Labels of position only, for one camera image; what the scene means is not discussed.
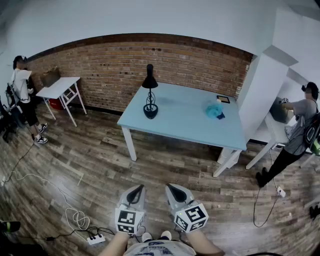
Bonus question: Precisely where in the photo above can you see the person's white shirt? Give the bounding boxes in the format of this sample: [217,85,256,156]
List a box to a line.
[123,239,197,256]

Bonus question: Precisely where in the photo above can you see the white side table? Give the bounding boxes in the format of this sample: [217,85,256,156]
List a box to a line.
[246,112,301,171]

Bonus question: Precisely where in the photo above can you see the black desk lamp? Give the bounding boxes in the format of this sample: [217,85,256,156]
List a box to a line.
[141,63,160,120]

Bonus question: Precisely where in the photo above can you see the black floor cable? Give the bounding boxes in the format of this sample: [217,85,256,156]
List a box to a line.
[253,187,281,228]
[14,226,116,241]
[4,134,36,183]

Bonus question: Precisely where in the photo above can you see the small white table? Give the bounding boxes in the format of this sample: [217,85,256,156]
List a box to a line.
[35,76,88,128]

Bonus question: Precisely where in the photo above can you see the person's right shoe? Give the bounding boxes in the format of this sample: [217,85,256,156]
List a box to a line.
[159,230,173,242]

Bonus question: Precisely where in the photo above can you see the black chair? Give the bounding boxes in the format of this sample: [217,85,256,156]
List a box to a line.
[0,94,19,144]

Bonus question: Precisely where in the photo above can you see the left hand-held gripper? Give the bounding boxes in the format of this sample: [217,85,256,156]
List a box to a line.
[114,184,147,236]

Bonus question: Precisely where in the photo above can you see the white power strip with plugs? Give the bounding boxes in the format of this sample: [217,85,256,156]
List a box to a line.
[86,233,106,246]

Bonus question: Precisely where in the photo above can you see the white floor cable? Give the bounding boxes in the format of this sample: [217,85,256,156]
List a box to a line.
[9,172,91,241]

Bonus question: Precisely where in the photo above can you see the brown cardboard box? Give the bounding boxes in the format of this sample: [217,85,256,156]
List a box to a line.
[40,66,62,88]

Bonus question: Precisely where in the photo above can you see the red bin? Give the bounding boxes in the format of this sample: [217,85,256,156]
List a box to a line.
[48,98,65,111]

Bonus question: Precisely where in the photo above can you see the person's left forearm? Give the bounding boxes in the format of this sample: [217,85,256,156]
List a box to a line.
[98,232,131,256]

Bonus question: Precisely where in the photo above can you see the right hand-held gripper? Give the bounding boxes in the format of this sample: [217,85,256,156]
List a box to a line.
[165,183,209,233]

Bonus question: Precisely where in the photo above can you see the person's right forearm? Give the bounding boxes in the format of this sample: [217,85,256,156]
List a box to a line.
[186,228,226,256]

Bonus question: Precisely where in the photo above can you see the light blue crumpled cloth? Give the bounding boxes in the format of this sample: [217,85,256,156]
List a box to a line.
[205,103,225,120]

